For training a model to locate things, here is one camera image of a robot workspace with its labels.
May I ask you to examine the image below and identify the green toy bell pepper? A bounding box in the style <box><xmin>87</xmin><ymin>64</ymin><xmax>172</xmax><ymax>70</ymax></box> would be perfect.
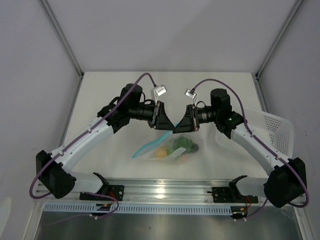
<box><xmin>172</xmin><ymin>136</ymin><xmax>194</xmax><ymax>151</ymax></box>

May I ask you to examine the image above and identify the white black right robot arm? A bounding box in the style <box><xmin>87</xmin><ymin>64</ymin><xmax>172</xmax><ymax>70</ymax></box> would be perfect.
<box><xmin>173</xmin><ymin>88</ymin><xmax>310</xmax><ymax>208</ymax></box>

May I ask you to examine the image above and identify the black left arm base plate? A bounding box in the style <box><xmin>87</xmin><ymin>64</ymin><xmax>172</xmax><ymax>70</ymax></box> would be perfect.
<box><xmin>79</xmin><ymin>185</ymin><xmax>125</xmax><ymax>201</ymax></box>

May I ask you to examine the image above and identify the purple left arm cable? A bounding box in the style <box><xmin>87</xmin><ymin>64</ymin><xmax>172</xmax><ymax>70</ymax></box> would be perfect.
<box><xmin>29</xmin><ymin>72</ymin><xmax>157</xmax><ymax>226</ymax></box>

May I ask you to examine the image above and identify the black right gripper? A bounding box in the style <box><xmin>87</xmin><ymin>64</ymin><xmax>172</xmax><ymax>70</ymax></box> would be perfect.
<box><xmin>172</xmin><ymin>104</ymin><xmax>219</xmax><ymax>134</ymax></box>

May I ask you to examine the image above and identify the aluminium front rail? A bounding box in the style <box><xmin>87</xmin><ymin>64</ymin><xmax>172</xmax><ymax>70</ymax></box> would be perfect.
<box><xmin>33</xmin><ymin>178</ymin><xmax>306</xmax><ymax>206</ymax></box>

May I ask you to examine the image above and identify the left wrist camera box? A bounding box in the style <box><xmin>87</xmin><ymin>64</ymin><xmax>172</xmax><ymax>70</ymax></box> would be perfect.
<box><xmin>151</xmin><ymin>85</ymin><xmax>167</xmax><ymax>102</ymax></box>

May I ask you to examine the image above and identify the green toy cucumber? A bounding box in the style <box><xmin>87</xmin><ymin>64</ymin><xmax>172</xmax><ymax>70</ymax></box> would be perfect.
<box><xmin>166</xmin><ymin>147</ymin><xmax>187</xmax><ymax>160</ymax></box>

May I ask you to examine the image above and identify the clear zip bag blue zipper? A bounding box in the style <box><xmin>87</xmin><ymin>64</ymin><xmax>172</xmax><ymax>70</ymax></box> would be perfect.
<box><xmin>131</xmin><ymin>130</ymin><xmax>204</xmax><ymax>163</ymax></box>

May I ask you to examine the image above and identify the yellow toy lemon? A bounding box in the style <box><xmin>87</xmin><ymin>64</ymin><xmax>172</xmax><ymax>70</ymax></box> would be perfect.
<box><xmin>154</xmin><ymin>147</ymin><xmax>168</xmax><ymax>159</ymax></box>

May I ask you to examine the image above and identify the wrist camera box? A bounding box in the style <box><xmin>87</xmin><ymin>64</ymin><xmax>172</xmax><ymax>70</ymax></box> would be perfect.
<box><xmin>184</xmin><ymin>89</ymin><xmax>198</xmax><ymax>100</ymax></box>
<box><xmin>151</xmin><ymin>85</ymin><xmax>167</xmax><ymax>102</ymax></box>

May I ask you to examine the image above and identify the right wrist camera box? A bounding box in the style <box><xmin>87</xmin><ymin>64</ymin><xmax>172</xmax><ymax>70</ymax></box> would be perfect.
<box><xmin>184</xmin><ymin>89</ymin><xmax>198</xmax><ymax>100</ymax></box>

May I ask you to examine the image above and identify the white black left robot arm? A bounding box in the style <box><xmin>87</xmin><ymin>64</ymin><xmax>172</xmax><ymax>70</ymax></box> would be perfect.
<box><xmin>36</xmin><ymin>83</ymin><xmax>175</xmax><ymax>200</ymax></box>

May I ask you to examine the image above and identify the light blue slotted cable duct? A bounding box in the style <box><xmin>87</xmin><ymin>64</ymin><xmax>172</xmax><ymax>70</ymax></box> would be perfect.
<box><xmin>44</xmin><ymin>202</ymin><xmax>233</xmax><ymax>216</ymax></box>

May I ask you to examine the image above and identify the pink toy egg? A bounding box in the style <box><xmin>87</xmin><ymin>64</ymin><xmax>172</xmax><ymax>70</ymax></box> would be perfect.
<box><xmin>179</xmin><ymin>155</ymin><xmax>189</xmax><ymax>162</ymax></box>

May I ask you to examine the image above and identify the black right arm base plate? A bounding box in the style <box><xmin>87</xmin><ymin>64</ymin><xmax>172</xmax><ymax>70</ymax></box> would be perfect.
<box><xmin>207</xmin><ymin>186</ymin><xmax>259</xmax><ymax>204</ymax></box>

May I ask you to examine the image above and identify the white perforated plastic basket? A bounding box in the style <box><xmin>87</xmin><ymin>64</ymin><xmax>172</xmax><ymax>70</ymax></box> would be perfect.
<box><xmin>215</xmin><ymin>107</ymin><xmax>295</xmax><ymax>158</ymax></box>

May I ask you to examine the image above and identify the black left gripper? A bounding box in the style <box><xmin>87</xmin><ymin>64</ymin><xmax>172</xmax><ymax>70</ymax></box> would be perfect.
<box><xmin>128</xmin><ymin>100</ymin><xmax>175</xmax><ymax>131</ymax></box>

